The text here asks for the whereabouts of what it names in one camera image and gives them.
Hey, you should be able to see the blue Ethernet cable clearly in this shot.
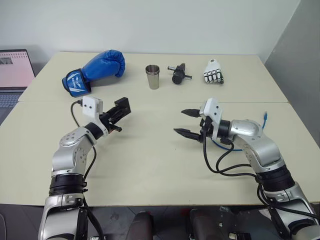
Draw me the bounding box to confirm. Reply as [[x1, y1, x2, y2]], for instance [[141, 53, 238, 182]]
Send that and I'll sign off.
[[211, 110, 270, 153]]

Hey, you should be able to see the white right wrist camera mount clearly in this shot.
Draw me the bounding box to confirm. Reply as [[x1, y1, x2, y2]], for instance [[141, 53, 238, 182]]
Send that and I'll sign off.
[[199, 97, 224, 140]]

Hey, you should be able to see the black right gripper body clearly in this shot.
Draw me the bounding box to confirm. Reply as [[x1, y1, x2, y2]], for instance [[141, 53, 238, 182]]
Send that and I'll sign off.
[[198, 114, 214, 143]]

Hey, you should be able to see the open laptop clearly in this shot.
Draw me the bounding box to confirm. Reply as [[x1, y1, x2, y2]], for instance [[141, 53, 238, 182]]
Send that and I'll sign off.
[[0, 48, 36, 126]]

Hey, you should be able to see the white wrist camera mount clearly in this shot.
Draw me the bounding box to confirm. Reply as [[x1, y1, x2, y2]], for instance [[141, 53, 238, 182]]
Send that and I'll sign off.
[[81, 96, 111, 136], [199, 97, 224, 140]]

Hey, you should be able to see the blue boxing glove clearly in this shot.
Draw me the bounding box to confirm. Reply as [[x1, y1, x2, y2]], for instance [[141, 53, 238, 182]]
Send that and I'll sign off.
[[61, 49, 126, 98]]

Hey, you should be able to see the white robotic hand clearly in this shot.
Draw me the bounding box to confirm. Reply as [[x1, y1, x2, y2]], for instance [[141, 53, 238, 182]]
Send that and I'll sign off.
[[202, 58, 225, 85]]

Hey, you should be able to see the black cylinder with metal rod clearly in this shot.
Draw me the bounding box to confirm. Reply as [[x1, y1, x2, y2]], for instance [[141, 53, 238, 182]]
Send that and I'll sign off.
[[167, 62, 193, 85]]

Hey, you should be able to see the small black box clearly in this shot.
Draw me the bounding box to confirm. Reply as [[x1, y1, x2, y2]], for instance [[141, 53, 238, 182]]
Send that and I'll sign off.
[[113, 97, 132, 117]]

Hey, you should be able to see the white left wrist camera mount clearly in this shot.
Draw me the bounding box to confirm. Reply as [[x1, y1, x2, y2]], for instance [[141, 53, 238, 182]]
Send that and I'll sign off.
[[81, 96, 111, 136]]

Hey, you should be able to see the steel cup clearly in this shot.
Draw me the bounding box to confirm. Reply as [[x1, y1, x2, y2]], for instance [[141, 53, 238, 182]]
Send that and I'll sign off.
[[146, 70, 161, 90], [145, 64, 161, 74]]

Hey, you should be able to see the dark rounded shape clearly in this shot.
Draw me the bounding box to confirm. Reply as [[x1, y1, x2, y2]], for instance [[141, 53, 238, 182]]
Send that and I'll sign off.
[[124, 210, 156, 240]]

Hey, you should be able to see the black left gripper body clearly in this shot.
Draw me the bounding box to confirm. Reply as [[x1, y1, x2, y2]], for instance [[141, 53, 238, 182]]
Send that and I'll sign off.
[[99, 111, 119, 132]]

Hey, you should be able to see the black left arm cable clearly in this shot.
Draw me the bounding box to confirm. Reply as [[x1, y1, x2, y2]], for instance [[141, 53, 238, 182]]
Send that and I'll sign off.
[[70, 99, 106, 240]]

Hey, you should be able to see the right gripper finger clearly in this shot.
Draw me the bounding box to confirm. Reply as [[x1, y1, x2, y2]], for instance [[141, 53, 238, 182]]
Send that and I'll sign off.
[[172, 128, 203, 144], [180, 108, 201, 118]]

